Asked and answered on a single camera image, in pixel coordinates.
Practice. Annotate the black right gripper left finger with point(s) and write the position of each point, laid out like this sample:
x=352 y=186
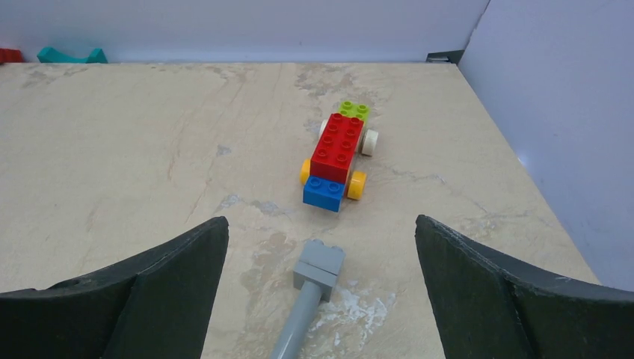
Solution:
x=156 y=304

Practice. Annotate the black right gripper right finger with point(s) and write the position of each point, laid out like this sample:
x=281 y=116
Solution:
x=487 y=304

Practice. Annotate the colourful toy brick car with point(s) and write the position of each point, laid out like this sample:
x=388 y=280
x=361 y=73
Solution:
x=328 y=176

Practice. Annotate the red toy brick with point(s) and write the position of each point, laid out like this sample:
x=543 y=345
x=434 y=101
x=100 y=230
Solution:
x=10 y=56

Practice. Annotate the grey toy brick post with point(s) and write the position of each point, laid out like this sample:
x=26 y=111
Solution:
x=315 y=274

